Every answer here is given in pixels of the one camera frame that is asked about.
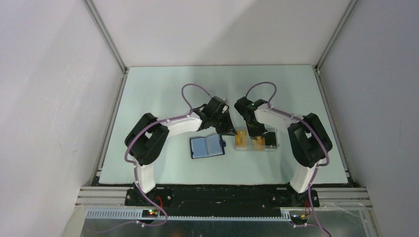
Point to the right controller board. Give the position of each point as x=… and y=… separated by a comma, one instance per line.
x=302, y=216

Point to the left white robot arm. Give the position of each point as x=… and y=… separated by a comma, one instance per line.
x=146, y=140

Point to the clear plastic card tray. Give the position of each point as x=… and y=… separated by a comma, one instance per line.
x=250, y=141

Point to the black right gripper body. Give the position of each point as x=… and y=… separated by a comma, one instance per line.
x=255, y=124

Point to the blue card holder wallet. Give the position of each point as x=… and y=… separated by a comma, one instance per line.
x=206, y=147

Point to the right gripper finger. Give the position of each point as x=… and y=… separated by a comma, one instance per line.
x=253, y=130
x=260, y=132

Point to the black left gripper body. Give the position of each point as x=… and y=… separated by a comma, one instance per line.
x=219, y=121

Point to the left controller board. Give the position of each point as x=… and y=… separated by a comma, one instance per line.
x=150, y=213

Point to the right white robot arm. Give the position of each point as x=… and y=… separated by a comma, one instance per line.
x=310, y=143

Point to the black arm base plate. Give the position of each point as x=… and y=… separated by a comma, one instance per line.
x=223, y=200

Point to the controller board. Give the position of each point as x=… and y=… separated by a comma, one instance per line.
x=302, y=216
x=150, y=213

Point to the grey cable duct strip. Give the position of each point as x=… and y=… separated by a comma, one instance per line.
x=139, y=214

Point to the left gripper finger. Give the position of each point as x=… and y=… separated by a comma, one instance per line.
x=223, y=130
x=228, y=123

